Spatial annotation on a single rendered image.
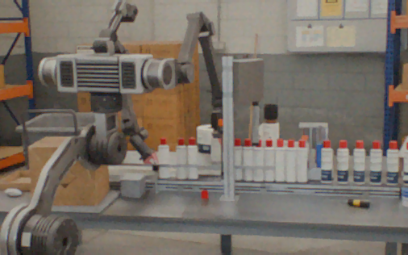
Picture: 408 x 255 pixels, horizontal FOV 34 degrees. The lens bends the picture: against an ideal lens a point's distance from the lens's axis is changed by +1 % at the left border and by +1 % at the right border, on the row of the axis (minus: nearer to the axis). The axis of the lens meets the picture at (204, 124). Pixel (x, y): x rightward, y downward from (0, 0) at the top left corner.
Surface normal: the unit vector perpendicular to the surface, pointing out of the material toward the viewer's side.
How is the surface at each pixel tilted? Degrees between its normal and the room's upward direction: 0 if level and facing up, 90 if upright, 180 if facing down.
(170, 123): 89
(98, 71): 90
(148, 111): 90
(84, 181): 90
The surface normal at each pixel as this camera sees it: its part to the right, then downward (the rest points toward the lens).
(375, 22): -0.38, 0.16
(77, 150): 0.93, 0.04
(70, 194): -0.08, 0.17
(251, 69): 0.70, 0.11
